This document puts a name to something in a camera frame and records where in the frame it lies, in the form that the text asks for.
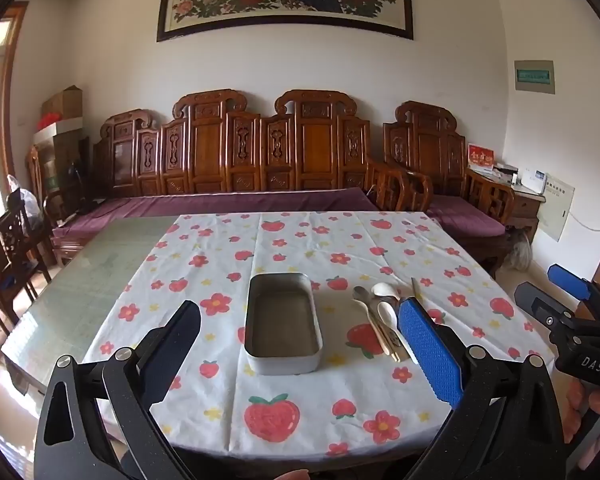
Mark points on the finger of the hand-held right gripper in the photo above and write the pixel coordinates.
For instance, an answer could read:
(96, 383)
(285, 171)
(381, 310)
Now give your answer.
(570, 275)
(535, 302)

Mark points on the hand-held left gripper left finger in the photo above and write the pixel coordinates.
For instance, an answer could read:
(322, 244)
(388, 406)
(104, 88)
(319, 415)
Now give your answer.
(182, 340)

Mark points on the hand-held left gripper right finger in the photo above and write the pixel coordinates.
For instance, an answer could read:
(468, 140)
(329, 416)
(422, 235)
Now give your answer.
(430, 350)

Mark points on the white plastic spoon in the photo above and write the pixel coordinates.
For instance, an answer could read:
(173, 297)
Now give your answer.
(383, 289)
(388, 313)

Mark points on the reddish brown long chopstick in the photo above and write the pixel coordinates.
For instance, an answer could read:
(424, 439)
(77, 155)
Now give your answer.
(414, 288)

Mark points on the metal spoon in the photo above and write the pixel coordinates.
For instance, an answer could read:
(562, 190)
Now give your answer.
(361, 294)

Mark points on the rectangular metal tin box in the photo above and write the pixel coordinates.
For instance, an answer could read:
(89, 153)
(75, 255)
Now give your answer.
(282, 320)

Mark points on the brown wooden chopstick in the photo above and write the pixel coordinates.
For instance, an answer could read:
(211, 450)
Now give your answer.
(391, 347)

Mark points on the light bamboo chopstick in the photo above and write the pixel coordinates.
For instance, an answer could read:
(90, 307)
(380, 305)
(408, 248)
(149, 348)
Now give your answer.
(381, 332)

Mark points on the grey fluffy duster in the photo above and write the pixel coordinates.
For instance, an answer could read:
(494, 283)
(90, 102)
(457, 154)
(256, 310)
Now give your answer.
(520, 250)

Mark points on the wooden side table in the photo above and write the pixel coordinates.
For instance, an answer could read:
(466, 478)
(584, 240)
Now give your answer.
(525, 205)

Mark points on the white box device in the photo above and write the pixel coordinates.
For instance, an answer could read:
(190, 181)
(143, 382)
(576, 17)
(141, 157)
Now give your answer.
(534, 181)

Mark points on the small purple seat cushion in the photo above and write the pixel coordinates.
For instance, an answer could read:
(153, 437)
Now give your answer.
(465, 212)

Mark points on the long purple seat cushion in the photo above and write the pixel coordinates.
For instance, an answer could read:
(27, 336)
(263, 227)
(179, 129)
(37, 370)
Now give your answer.
(205, 202)

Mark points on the strawberry flower print tablecloth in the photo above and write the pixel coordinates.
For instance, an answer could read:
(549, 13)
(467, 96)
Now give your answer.
(290, 240)

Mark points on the red card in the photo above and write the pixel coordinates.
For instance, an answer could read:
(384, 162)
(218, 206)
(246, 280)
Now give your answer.
(481, 157)

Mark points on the carved wooden sofa bench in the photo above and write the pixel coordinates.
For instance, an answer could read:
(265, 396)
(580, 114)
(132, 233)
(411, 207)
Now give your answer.
(210, 155)

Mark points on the carved wooden armchair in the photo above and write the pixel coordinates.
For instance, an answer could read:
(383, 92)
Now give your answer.
(430, 145)

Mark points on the dark wooden chair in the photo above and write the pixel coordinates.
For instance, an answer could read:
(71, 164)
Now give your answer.
(10, 255)

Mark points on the clear plastic bag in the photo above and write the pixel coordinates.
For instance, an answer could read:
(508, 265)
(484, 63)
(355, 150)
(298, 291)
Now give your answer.
(27, 200)

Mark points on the white box with red contents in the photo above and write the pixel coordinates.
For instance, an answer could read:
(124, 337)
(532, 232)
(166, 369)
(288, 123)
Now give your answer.
(55, 132)

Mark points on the brown cardboard box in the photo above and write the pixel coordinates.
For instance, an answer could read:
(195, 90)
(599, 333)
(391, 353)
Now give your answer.
(62, 102)

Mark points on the wall electrical panel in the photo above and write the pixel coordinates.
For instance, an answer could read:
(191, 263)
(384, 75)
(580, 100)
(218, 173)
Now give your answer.
(534, 76)

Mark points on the wooden door frame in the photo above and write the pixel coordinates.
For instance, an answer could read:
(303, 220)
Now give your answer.
(11, 85)

